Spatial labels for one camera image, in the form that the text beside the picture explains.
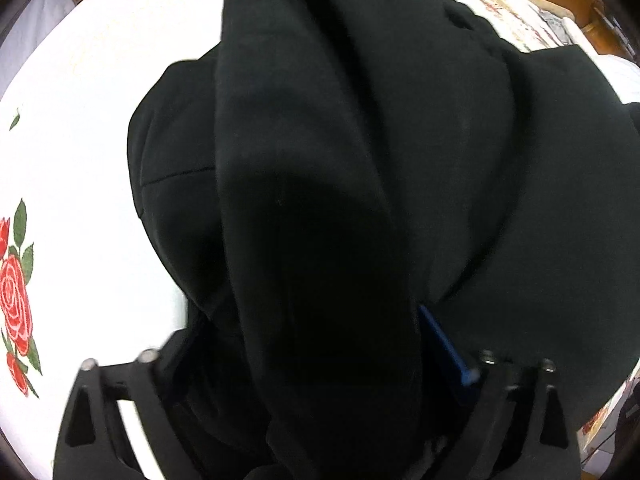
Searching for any white pillow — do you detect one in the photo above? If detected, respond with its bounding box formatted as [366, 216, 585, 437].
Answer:
[592, 52, 640, 107]

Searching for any floral bedsheet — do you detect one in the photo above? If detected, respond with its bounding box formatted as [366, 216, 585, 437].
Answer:
[0, 0, 640, 480]

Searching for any black sweatshirt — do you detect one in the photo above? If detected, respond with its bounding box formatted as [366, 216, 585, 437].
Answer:
[125, 0, 640, 480]

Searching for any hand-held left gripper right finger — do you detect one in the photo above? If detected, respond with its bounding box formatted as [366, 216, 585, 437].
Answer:
[419, 305, 583, 480]

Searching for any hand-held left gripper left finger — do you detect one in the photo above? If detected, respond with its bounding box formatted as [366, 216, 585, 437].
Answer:
[52, 320, 211, 480]

